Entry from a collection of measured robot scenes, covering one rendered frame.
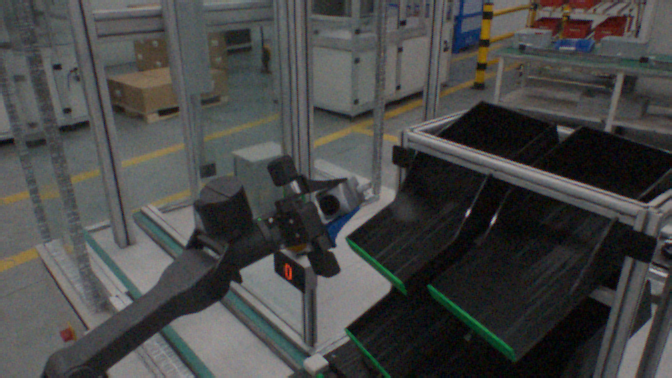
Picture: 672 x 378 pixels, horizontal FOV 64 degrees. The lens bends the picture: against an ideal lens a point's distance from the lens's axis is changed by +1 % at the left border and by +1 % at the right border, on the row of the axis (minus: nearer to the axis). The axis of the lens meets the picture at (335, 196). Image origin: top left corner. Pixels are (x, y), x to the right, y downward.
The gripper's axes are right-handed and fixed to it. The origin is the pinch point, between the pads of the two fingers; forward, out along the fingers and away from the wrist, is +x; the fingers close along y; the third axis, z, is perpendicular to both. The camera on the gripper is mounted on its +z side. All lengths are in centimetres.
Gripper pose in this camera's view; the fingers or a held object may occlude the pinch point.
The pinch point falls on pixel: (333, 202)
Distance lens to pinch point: 79.3
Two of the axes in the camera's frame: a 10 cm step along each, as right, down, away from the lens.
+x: 8.5, -4.1, 3.2
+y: -4.0, -9.1, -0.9
